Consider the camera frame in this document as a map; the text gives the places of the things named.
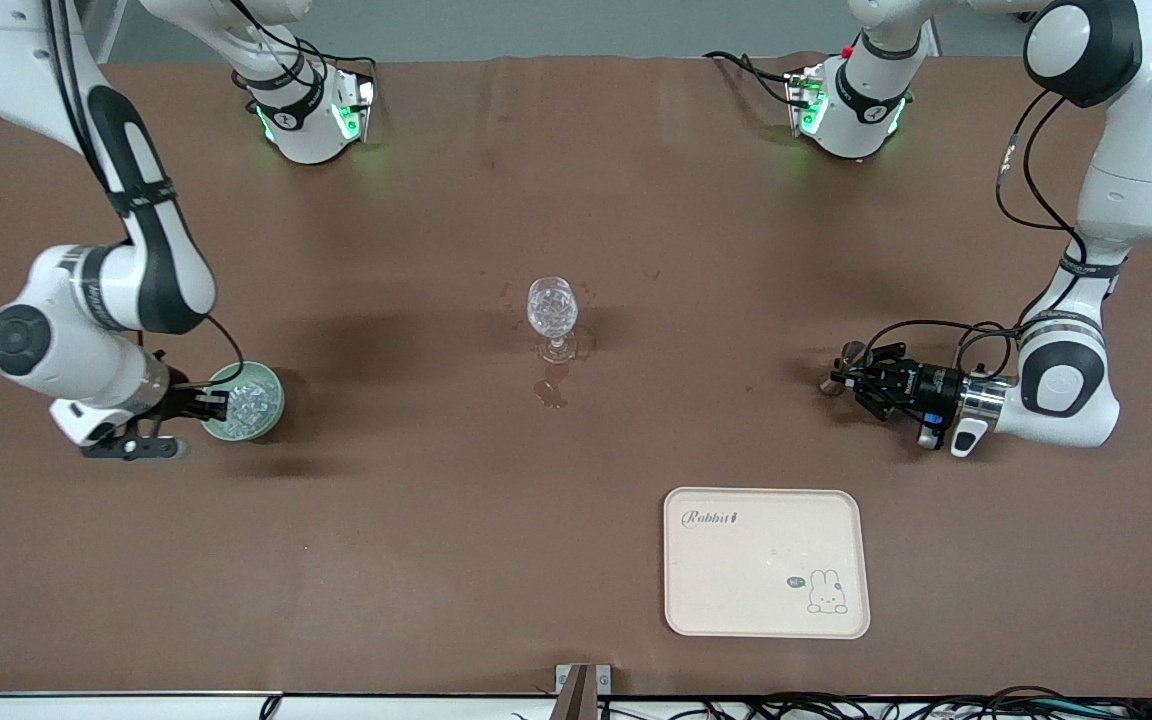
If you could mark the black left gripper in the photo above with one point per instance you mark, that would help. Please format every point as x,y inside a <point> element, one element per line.
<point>928,385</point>

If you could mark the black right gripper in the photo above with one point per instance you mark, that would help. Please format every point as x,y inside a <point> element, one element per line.
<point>182,402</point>

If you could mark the steel double jigger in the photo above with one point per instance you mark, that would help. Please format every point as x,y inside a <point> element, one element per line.
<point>851,355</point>

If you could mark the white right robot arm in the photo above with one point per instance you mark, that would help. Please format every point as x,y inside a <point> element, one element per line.
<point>151,250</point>

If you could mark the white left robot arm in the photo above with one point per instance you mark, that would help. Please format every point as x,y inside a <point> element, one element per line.
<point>1136,190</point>

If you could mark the clear ice cubes pile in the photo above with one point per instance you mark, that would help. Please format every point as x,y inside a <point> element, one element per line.
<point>254,405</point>

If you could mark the cut crystal wine glass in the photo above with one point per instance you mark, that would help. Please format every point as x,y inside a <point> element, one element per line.
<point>548,310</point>

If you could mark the pale green ceramic bowl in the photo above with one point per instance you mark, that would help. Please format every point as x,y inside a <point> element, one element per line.
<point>236,432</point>

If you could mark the cream rabbit print tray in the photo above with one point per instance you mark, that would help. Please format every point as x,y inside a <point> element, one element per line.
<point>736,580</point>

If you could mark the brown liquid spill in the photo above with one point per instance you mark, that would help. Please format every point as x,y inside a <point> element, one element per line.
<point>551,392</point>

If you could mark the white table edge rail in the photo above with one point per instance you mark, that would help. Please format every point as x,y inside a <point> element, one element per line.
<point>136,708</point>

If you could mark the metal table bracket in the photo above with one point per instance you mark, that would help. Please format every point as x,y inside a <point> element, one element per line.
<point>566,680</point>

